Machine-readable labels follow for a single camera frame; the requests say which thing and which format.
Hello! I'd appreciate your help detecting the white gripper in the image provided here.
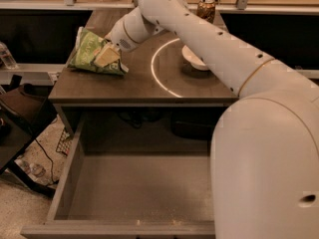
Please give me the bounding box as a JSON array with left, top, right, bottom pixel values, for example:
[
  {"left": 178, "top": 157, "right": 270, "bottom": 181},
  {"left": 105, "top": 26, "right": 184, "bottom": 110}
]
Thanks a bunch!
[{"left": 94, "top": 20, "right": 139, "bottom": 67}]

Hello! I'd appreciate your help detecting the green jalapeno chip bag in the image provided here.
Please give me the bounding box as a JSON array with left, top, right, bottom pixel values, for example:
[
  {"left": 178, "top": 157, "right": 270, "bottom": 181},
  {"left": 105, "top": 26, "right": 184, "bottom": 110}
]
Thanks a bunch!
[{"left": 68, "top": 27, "right": 129, "bottom": 76}]

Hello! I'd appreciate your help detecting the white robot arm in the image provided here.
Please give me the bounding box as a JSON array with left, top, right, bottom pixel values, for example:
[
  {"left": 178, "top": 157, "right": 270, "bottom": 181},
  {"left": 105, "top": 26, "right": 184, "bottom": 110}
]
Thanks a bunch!
[{"left": 107, "top": 0, "right": 319, "bottom": 239}]

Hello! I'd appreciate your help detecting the grey drawer cabinet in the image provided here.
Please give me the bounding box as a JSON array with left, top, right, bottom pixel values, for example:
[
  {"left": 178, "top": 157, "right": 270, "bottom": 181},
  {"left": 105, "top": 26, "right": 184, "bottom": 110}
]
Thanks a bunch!
[{"left": 48, "top": 9, "right": 240, "bottom": 137}]

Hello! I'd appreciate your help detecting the dark bag under cabinet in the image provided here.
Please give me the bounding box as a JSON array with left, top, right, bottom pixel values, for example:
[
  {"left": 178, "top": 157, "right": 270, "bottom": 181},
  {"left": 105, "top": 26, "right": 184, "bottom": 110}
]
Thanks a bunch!
[{"left": 170, "top": 107, "right": 225, "bottom": 140}]

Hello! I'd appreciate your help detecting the open grey top drawer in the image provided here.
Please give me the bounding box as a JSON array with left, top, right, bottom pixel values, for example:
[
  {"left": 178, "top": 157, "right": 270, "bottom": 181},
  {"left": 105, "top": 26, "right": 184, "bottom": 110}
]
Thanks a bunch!
[{"left": 21, "top": 111, "right": 215, "bottom": 239}]

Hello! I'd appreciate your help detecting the white paper bowl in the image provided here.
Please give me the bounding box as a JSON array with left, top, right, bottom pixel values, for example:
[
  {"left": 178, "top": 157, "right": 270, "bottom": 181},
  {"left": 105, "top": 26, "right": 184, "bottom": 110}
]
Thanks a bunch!
[{"left": 181, "top": 46, "right": 208, "bottom": 71}]

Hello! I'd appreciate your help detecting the dark side table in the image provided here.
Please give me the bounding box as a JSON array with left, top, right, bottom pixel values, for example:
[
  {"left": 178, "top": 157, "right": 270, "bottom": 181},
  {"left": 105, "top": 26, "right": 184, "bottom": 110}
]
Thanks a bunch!
[{"left": 0, "top": 75, "right": 57, "bottom": 197}]

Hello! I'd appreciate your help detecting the clear plastic water bottle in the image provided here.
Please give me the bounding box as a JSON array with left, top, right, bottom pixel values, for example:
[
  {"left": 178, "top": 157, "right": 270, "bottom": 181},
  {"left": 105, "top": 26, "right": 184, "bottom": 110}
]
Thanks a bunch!
[{"left": 0, "top": 42, "right": 18, "bottom": 70}]

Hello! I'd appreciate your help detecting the brown patterned drink can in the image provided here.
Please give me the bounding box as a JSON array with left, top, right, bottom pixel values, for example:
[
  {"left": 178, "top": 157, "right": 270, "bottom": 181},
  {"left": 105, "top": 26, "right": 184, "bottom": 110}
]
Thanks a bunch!
[{"left": 196, "top": 0, "right": 215, "bottom": 23}]

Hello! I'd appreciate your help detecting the plastic bottle on floor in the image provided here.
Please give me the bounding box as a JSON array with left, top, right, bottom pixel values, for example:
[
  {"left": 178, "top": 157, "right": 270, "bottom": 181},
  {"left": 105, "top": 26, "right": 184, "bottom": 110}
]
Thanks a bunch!
[{"left": 15, "top": 159, "right": 50, "bottom": 186}]

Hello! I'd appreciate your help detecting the wire mesh basket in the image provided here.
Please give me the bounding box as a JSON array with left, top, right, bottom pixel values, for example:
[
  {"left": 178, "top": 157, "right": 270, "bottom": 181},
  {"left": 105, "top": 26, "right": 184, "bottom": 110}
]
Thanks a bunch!
[{"left": 56, "top": 128, "right": 72, "bottom": 155}]

